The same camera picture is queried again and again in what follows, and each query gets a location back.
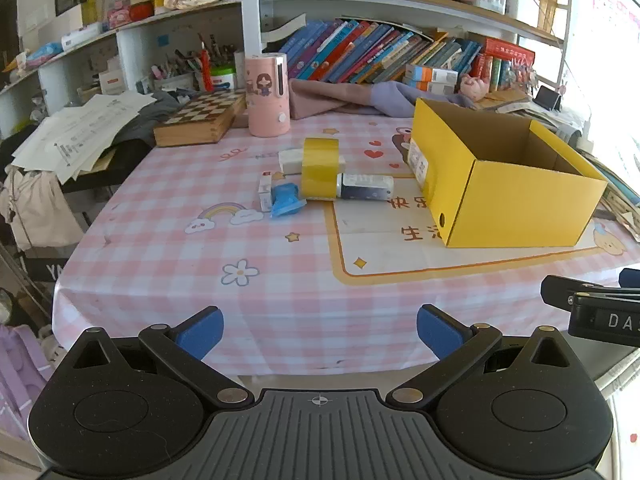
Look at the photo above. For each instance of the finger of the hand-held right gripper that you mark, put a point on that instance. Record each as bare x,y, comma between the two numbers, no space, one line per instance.
600,315
631,278

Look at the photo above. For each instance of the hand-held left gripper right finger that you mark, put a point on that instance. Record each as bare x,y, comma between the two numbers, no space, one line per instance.
437,332

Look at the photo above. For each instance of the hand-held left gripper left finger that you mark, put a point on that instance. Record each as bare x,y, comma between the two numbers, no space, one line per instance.
200,332

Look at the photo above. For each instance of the yellow cardboard box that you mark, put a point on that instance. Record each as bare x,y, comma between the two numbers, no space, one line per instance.
525,205

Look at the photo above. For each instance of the small white red box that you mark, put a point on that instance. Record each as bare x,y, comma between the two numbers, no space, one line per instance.
265,192

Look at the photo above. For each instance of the blue plastic packet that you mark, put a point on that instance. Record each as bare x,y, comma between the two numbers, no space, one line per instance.
286,200

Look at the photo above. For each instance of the navy patterned tube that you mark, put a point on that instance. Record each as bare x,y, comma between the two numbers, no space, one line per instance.
365,185

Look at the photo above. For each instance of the white rectangular block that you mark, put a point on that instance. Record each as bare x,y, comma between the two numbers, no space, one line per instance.
290,161

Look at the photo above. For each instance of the yellow tape roll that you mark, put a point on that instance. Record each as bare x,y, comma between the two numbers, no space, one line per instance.
320,170

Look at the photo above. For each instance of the purple blanket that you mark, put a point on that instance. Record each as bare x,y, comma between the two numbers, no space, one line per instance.
20,380

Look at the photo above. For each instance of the black phone stand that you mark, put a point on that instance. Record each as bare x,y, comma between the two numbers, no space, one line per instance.
547,97

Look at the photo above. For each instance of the white cloth bag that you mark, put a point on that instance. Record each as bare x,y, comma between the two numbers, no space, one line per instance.
35,210

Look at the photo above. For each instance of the wooden chess box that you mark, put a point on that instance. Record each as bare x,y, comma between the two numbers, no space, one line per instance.
195,120

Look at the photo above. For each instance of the grey cloth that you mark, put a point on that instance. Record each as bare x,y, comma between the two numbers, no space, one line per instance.
150,122

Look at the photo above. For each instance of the stack of printed papers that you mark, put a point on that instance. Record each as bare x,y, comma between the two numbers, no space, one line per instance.
85,130

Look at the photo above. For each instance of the pink cylinder cup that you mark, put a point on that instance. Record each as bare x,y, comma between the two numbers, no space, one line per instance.
265,105

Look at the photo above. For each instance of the row of small books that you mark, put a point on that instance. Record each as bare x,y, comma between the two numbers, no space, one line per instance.
500,74

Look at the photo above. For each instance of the orange white box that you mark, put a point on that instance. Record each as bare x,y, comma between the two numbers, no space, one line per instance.
430,74
425,87

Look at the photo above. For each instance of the pink pig plush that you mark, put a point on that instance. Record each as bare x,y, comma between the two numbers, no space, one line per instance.
472,87

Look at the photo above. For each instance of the green lid jar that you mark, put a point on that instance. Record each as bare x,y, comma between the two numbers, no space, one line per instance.
223,79

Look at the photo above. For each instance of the mauve cloth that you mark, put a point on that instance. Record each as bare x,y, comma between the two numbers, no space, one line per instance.
330,97

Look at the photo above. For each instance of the thick red book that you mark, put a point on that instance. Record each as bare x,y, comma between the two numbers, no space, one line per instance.
507,50

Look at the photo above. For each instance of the bunch of pens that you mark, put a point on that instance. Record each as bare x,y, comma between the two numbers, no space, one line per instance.
180,62

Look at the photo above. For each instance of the row of colourful books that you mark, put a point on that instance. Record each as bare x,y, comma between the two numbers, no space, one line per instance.
370,52

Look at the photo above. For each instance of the stack of tan books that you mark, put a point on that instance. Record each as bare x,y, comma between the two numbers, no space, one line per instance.
550,0

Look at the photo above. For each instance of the white storage box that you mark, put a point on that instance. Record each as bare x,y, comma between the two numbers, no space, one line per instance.
522,9

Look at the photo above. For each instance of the blue tissue pack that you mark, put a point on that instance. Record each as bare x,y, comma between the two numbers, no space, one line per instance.
44,55

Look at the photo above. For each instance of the white carton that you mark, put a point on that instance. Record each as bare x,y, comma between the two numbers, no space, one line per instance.
80,37

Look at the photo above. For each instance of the white bookshelf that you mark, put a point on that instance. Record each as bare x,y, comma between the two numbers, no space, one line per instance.
250,10

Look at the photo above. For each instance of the pink gift box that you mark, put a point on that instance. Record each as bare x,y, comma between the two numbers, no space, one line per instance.
120,16

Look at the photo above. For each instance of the wall poster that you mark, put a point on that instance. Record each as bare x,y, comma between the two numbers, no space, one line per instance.
615,10

